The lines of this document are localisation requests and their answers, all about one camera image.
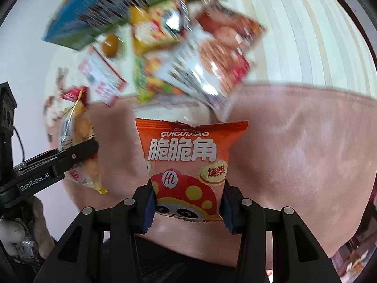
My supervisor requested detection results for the black cable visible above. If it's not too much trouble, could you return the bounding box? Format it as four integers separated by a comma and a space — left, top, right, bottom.
12, 126, 26, 163

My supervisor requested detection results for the clear yellow fried snack packet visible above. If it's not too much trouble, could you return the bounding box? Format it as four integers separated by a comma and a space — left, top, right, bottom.
57, 86, 108, 195

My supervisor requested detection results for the blue cardboard box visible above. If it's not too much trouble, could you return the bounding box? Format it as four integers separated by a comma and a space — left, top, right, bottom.
41, 0, 227, 50

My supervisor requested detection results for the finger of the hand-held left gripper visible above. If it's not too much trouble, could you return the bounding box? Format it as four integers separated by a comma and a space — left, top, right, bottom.
13, 139, 100, 181

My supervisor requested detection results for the red chicken print packet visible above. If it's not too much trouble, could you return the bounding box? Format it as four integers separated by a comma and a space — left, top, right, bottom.
194, 1, 267, 56

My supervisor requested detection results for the white red patty packet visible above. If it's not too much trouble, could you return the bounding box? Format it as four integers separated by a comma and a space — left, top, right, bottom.
155, 26, 251, 121

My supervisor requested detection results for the orange snack packet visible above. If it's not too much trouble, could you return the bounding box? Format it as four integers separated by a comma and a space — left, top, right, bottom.
135, 118, 249, 233

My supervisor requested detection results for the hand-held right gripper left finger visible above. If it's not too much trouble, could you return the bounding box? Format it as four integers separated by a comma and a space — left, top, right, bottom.
34, 181, 156, 283

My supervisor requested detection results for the green candy packet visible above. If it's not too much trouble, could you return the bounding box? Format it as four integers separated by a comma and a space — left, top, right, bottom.
134, 51, 189, 104

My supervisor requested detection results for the round brown snack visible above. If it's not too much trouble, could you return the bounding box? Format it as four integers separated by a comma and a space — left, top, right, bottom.
100, 34, 120, 56

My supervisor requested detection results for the red white snack packet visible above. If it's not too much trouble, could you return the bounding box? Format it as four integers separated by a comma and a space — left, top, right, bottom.
78, 46, 128, 107

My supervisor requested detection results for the cream striped blanket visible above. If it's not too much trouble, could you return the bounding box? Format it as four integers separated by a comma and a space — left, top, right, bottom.
44, 0, 377, 101

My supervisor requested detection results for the person's left hand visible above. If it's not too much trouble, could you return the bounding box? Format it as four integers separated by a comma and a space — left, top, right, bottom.
32, 196, 56, 258

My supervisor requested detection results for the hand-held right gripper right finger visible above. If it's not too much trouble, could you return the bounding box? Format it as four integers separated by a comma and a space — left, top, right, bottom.
219, 183, 342, 283

